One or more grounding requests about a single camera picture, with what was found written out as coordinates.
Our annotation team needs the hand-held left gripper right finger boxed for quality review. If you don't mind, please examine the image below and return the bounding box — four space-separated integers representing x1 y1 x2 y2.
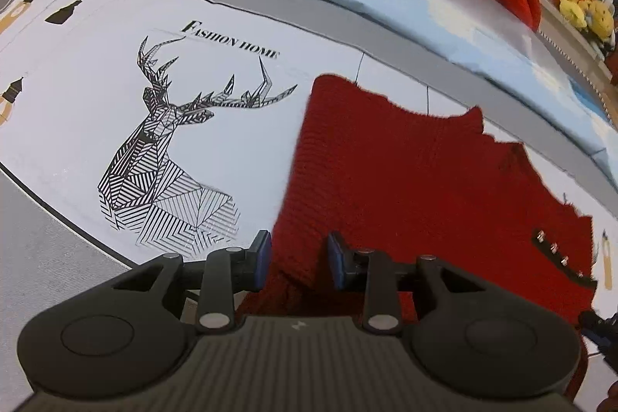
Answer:
327 232 488 332

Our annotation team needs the yellow bear plush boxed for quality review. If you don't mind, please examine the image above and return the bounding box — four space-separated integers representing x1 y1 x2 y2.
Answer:
586 0 617 42

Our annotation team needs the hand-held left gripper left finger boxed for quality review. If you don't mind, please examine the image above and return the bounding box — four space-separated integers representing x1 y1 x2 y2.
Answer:
113 229 272 330

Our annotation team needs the dark red knit sweater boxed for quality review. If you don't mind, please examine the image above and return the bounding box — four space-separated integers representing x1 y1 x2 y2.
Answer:
232 74 599 399

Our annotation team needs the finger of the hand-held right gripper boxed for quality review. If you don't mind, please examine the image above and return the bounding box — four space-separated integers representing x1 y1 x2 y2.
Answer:
579 310 618 376

